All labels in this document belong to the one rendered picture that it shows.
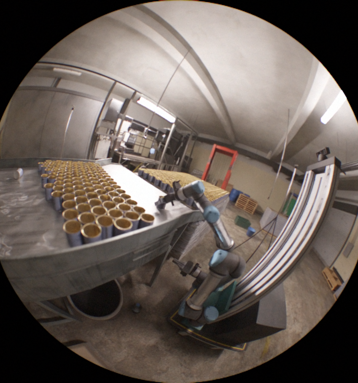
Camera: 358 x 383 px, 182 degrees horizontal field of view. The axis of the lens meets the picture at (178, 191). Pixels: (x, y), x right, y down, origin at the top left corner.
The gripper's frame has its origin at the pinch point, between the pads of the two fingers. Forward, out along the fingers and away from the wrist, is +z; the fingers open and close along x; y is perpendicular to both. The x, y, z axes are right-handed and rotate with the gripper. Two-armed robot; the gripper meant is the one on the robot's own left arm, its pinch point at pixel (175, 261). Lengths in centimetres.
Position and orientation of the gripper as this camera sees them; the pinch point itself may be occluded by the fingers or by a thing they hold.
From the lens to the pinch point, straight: 93.1
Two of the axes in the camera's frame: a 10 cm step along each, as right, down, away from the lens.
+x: 4.5, -1.3, 8.8
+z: -8.4, -4.1, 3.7
